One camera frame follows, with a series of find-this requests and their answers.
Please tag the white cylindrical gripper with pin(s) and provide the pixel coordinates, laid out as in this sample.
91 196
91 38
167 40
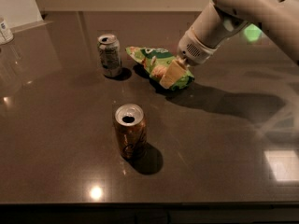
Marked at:
192 51

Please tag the green rice chip bag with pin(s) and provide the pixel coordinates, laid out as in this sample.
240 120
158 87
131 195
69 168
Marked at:
154 61

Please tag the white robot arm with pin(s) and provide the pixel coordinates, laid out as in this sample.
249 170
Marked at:
221 19

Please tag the green white 7up can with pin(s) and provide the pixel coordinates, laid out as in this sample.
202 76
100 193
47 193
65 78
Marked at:
109 53

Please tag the orange soda can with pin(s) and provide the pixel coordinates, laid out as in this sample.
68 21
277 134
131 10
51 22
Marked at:
131 131

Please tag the white container at left edge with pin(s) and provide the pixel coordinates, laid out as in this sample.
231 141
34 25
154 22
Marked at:
5 33

